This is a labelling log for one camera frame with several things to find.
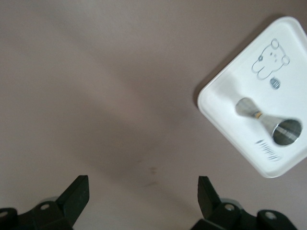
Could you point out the cream rabbit print tray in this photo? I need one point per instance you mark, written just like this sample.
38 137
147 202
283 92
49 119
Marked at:
239 79

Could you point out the steel double jigger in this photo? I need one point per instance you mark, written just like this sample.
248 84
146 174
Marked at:
283 129

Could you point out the brown paper table cover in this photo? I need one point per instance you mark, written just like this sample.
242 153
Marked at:
96 72

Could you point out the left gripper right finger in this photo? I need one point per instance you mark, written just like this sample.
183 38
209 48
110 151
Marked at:
208 203

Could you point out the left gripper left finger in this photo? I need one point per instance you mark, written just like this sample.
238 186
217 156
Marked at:
72 203

